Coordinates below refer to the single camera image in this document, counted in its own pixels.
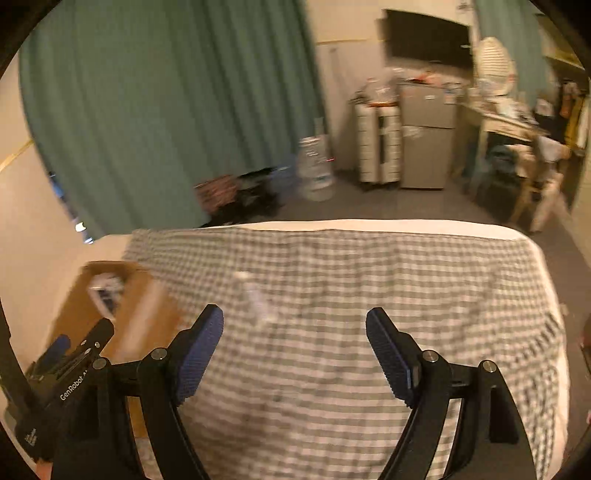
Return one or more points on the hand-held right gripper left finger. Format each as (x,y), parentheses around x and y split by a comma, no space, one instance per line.
(198,355)

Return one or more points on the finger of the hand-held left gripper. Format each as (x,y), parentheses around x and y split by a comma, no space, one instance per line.
(55,348)
(99,334)

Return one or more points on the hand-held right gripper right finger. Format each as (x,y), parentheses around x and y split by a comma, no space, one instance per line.
(392,355)

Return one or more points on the brown cardboard box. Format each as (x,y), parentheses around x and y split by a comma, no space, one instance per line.
(147,314)

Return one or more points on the white elongated object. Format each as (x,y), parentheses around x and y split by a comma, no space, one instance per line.
(251,297)

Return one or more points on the person's left forearm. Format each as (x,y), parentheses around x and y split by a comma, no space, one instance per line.
(44,471)

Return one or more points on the grey checkered blanket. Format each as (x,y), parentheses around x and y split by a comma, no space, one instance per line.
(369,277)

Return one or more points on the checkered bed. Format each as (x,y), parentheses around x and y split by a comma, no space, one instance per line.
(461,227)

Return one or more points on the patterned bag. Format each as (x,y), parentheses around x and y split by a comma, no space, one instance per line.
(217,194)

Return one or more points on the black bag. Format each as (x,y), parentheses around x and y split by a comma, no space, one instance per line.
(254,198)

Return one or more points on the blue bag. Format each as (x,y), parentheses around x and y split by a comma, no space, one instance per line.
(286,182)

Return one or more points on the clear water jug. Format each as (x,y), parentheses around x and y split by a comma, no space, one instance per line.
(316,168)

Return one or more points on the white drawer cart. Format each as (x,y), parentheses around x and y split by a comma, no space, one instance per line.
(367,143)
(390,143)

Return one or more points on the grey fridge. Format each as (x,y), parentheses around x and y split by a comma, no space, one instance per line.
(427,138)

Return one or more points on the green curtain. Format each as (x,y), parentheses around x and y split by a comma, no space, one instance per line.
(508,27)
(161,115)

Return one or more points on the wooden chair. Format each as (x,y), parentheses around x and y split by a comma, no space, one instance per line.
(549,184)

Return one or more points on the wooden desk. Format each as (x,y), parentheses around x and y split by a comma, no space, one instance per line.
(503,122)

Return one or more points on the hanging clothes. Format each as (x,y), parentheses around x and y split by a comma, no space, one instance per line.
(575,115)

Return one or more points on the white ribbed fan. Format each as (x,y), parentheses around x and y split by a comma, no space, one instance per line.
(494,64)

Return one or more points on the black wall television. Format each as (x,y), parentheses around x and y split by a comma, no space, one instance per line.
(427,39)

